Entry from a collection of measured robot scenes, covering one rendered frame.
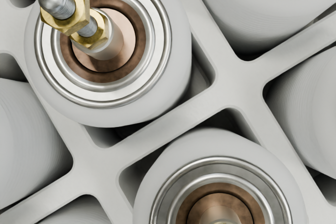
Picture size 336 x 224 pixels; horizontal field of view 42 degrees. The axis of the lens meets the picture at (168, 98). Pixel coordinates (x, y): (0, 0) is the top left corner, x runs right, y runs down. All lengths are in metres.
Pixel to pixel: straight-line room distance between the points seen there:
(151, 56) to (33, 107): 0.11
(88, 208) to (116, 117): 0.13
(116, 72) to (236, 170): 0.08
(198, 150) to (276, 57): 0.11
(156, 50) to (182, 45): 0.01
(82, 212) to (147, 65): 0.15
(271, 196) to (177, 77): 0.08
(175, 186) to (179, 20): 0.09
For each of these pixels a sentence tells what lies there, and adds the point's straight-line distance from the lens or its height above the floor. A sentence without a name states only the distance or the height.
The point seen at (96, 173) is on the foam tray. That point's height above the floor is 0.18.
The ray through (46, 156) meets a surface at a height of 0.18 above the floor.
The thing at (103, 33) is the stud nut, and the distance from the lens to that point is 0.21.
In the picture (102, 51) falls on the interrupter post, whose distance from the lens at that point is 0.22.
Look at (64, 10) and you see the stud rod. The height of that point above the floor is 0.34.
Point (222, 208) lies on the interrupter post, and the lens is 0.24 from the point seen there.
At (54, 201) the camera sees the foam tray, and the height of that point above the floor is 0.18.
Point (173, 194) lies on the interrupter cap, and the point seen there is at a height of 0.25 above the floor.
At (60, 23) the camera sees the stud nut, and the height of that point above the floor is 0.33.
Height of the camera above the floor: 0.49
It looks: 86 degrees down
